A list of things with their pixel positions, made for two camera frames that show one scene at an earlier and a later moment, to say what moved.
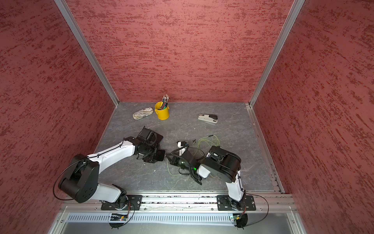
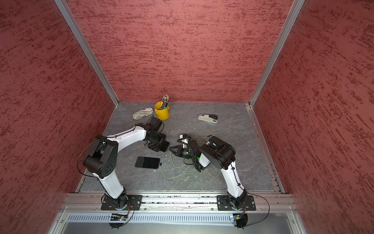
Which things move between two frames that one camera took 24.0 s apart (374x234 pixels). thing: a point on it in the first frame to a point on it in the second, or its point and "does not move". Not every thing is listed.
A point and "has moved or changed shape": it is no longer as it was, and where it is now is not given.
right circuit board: [236, 217] does not move
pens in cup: [164, 101] does not move
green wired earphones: [169, 171] to [160, 165]
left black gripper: [155, 146] to [154, 146]
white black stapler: [209, 118] does not move
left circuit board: [118, 217] does not move
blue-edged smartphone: [158, 155] to [163, 146]
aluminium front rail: [264, 203] does not move
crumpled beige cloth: [142, 112] does not move
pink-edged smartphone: [149, 136] has moved or changed shape
